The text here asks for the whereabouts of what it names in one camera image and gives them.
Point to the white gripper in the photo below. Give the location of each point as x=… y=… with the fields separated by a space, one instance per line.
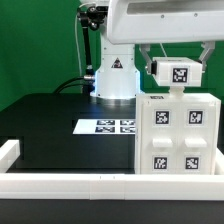
x=166 y=21

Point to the white block with marker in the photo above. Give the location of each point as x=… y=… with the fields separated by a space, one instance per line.
x=176 y=71

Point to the white cabinet box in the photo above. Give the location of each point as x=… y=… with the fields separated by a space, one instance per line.
x=177 y=96

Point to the white cabinet door panel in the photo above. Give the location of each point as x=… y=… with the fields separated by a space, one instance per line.
x=198 y=137

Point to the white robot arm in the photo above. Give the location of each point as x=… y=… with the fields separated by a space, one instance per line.
x=116 y=78

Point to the white marker sheet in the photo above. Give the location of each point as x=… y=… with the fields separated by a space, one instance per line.
x=104 y=126

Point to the white U-shaped frame barrier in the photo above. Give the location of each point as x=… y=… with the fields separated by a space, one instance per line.
x=106 y=186

